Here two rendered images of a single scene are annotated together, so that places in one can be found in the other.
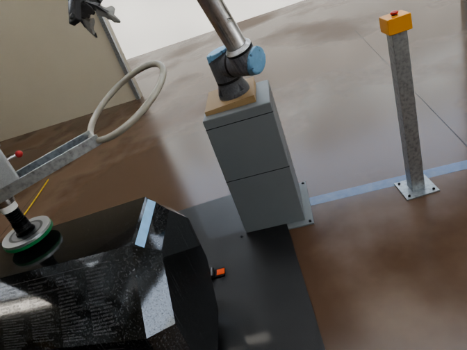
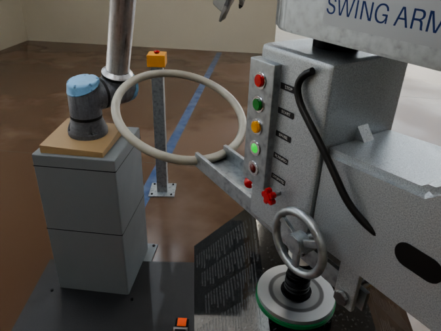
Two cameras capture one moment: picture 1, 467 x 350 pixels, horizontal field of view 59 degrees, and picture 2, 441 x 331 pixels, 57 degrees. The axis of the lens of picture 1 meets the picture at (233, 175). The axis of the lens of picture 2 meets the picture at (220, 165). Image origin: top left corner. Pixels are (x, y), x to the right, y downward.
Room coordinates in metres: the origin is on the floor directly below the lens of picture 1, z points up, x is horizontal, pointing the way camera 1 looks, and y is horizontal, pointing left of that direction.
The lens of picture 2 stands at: (1.95, 1.72, 1.71)
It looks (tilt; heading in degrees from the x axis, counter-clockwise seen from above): 28 degrees down; 263
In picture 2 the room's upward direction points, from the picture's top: 2 degrees clockwise
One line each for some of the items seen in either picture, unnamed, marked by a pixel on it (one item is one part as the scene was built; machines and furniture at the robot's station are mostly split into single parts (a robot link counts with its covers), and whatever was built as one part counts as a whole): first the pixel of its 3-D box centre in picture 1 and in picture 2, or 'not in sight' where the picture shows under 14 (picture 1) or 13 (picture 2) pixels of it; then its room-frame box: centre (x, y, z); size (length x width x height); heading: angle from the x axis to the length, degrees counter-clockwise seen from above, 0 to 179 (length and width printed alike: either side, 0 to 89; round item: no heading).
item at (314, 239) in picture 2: not in sight; (310, 236); (1.69, 1.09, 1.20); 0.15 x 0.10 x 0.15; 117
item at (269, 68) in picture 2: not in sight; (262, 125); (1.77, 0.92, 1.38); 0.08 x 0.03 x 0.28; 117
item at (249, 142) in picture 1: (256, 158); (98, 209); (2.38, -0.18, 0.43); 0.50 x 0.50 x 0.85; 77
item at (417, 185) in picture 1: (406, 110); (159, 127); (2.06, -1.04, 0.54); 0.20 x 0.20 x 1.09; 84
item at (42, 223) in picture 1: (26, 232); (295, 291); (1.63, 0.93, 0.88); 0.21 x 0.21 x 0.01
